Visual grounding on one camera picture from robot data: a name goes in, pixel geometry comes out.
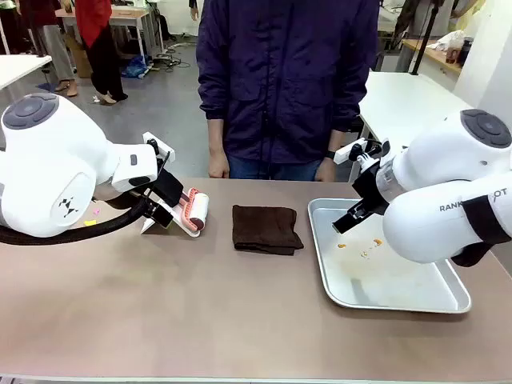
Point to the dark cup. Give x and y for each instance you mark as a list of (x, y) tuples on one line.
[(466, 52)]

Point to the white plastic bag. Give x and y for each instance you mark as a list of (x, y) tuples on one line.
[(448, 40)]

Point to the black tripod pole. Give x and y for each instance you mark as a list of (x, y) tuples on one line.
[(424, 40)]

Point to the person in navy jacket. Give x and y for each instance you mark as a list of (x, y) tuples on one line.
[(280, 80)]

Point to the person's right hand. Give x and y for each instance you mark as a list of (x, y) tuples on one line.
[(218, 166)]

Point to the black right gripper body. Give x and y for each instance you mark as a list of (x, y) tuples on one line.
[(370, 188)]

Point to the black wrist watch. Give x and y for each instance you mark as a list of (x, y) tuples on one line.
[(330, 154)]

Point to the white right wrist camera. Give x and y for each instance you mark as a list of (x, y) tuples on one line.
[(348, 151)]

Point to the person's blue jeans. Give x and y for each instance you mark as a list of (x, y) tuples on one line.
[(276, 170)]

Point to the brown cloth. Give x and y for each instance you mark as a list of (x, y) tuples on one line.
[(264, 230)]

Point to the wood top desk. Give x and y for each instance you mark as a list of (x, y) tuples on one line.
[(132, 16)]

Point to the person's left forearm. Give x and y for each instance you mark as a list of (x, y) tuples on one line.
[(334, 140)]

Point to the bystander in dark clothes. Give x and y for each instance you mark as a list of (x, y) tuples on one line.
[(408, 16)]

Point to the cardboard box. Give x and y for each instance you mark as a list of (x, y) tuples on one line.
[(80, 56)]

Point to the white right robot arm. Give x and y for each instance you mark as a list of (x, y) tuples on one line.
[(432, 160)]

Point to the small white table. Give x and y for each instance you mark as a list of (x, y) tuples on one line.
[(20, 68)]

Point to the silver metal tray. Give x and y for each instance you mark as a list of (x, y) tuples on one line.
[(380, 288)]

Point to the small yellowish crumbs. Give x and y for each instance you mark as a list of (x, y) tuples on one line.
[(364, 254)]

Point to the white folded stand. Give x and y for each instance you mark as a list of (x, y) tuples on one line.
[(147, 227)]

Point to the yellow sticky note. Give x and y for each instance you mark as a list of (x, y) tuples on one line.
[(89, 222)]

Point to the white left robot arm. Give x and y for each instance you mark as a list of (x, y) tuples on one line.
[(52, 160)]

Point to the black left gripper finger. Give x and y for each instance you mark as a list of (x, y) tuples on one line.
[(162, 217), (170, 190)]

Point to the pink and white lint roller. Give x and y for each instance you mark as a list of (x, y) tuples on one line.
[(200, 206)]

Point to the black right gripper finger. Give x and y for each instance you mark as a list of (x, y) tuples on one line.
[(345, 224), (360, 210)]

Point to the person's right forearm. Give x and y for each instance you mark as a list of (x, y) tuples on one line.
[(216, 134)]

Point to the bystander in grey trousers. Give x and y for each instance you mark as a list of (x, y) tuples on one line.
[(54, 44)]

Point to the blue plastic bag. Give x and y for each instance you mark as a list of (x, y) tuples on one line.
[(135, 67)]

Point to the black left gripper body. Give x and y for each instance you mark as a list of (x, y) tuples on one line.
[(149, 198)]

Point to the wooden workbench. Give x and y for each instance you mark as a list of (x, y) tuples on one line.
[(436, 60)]

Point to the brown drink cup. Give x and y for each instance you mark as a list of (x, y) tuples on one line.
[(452, 55)]

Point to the person's left hand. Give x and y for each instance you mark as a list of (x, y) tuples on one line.
[(326, 170)]

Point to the large white table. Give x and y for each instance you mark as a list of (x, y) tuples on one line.
[(400, 104)]

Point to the bystander in red top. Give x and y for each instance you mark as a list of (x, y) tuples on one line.
[(102, 48)]

